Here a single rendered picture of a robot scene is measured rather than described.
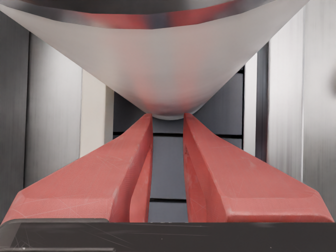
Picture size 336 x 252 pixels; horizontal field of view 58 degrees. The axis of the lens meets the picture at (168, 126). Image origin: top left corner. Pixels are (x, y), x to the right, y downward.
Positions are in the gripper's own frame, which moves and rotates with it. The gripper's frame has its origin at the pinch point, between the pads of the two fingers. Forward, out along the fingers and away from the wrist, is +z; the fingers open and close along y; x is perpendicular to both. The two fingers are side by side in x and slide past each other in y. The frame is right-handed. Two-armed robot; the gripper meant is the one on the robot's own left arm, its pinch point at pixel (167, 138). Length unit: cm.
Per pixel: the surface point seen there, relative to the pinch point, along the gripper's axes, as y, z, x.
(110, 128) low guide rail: 3.0, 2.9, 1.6
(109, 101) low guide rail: 2.9, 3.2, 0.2
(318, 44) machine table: -11.3, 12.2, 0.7
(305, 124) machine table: -10.3, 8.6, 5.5
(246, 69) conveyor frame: -4.6, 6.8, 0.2
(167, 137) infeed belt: 0.0, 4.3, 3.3
